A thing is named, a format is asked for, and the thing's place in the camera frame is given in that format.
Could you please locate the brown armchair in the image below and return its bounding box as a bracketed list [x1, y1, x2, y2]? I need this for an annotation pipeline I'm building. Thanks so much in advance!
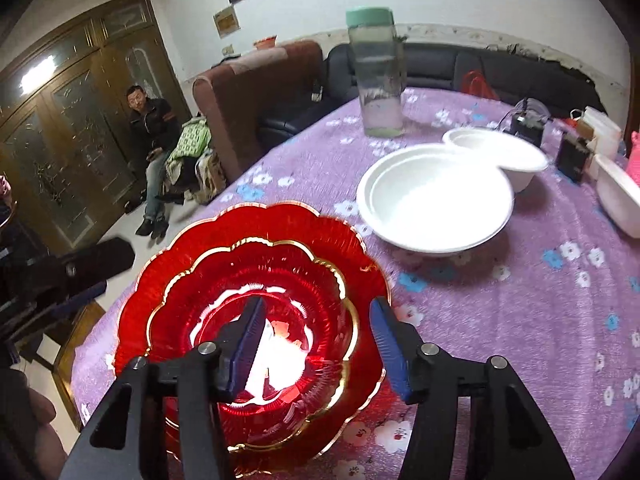
[192, 40, 326, 183]

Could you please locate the large white bowl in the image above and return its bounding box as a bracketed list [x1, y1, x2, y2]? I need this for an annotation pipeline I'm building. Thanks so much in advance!
[356, 143, 516, 253]

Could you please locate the black leather sofa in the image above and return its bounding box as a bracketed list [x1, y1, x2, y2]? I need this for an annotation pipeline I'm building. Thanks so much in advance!
[257, 41, 608, 148]

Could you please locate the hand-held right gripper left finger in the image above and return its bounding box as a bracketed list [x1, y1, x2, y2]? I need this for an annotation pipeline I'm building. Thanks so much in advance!
[60, 296, 268, 480]

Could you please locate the red scalloped glass bowl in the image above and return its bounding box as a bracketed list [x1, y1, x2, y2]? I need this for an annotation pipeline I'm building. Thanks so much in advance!
[147, 236, 361, 453]

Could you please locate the wooden door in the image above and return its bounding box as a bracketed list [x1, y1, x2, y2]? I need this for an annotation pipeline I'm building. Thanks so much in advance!
[0, 0, 193, 256]

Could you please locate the clear bottle with green lid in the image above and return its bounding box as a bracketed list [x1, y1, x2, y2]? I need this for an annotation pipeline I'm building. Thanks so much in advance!
[346, 6, 407, 139]

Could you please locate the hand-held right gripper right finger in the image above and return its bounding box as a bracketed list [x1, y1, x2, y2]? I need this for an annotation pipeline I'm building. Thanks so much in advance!
[369, 296, 576, 480]

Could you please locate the red plastic bag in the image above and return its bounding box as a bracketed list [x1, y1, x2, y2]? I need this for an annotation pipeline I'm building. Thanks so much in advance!
[460, 70, 501, 101]

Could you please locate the red scalloped glass plate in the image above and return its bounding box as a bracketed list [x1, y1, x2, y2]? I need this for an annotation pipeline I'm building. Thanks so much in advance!
[112, 201, 392, 478]

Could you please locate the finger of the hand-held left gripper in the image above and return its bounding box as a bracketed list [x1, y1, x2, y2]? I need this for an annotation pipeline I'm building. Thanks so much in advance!
[50, 237, 137, 320]

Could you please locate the purple floral tablecloth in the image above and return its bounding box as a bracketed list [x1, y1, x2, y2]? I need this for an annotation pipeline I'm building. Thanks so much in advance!
[70, 87, 640, 480]

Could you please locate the yellow wall sticker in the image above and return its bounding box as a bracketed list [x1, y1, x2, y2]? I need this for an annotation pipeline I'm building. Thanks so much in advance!
[213, 5, 241, 38]

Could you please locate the bottle with pink knit sleeve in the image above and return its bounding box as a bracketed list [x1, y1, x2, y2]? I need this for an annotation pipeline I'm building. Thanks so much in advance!
[627, 131, 640, 186]

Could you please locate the small white bowl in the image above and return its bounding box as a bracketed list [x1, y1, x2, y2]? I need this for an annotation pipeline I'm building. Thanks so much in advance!
[442, 127, 549, 193]

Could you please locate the patterned bag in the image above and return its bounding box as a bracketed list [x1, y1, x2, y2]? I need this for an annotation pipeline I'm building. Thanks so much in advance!
[195, 152, 226, 203]

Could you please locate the white plastic jar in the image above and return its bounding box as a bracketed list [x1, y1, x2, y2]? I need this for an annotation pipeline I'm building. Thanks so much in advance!
[580, 106, 623, 158]

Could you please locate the green patterned cloth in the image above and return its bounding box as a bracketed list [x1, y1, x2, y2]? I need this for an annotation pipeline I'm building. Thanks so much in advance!
[165, 117, 211, 171]

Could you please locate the black motor with tan roller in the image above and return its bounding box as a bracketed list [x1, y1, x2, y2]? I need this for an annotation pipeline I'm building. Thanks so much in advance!
[556, 132, 593, 183]

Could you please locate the black motor with wires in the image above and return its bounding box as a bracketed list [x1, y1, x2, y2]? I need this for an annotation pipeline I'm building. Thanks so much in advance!
[510, 110, 553, 148]

